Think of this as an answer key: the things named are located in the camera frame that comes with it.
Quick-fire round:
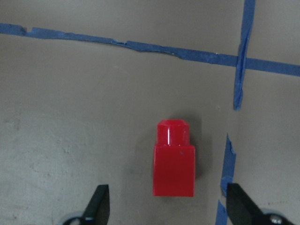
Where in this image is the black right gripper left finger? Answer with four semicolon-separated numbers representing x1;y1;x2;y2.
62;184;110;225

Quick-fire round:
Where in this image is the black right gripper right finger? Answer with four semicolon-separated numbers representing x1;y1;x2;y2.
226;183;292;225

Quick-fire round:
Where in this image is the red toy block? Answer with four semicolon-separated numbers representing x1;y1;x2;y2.
153;120;195;197

